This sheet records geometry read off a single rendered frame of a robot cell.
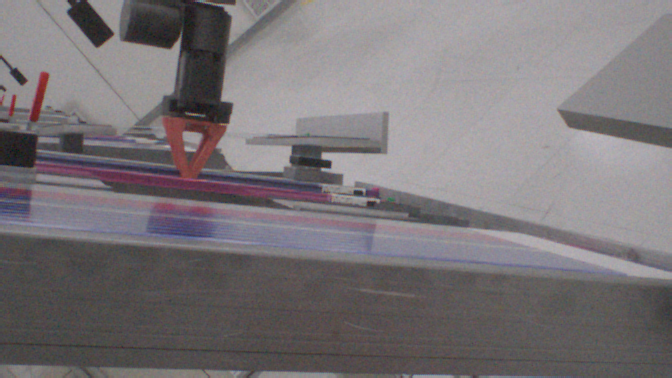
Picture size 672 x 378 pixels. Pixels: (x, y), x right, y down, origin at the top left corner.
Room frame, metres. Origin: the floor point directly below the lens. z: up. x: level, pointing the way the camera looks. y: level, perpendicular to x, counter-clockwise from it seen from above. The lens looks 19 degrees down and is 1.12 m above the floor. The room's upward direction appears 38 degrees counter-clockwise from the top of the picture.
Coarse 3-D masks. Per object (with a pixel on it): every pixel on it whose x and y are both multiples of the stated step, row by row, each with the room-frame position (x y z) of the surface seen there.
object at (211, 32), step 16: (192, 0) 1.03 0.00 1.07; (192, 16) 1.01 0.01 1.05; (208, 16) 1.00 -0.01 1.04; (224, 16) 1.01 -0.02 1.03; (192, 32) 1.00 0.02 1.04; (208, 32) 1.00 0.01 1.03; (224, 32) 1.01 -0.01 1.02; (192, 48) 1.00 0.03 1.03; (208, 48) 1.00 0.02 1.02; (224, 48) 1.01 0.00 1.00
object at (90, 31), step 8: (80, 0) 0.85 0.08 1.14; (72, 8) 0.84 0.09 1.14; (80, 8) 0.84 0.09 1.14; (88, 8) 0.84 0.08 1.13; (72, 16) 0.84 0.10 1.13; (80, 16) 0.84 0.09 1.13; (88, 16) 0.84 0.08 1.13; (96, 16) 0.85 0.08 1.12; (80, 24) 0.84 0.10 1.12; (88, 24) 0.84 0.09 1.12; (96, 24) 0.84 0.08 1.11; (104, 24) 0.85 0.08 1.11; (88, 32) 0.84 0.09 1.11; (96, 32) 0.84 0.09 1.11; (104, 32) 0.84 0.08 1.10; (112, 32) 0.85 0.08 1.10; (96, 40) 0.84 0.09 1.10; (104, 40) 0.84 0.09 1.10
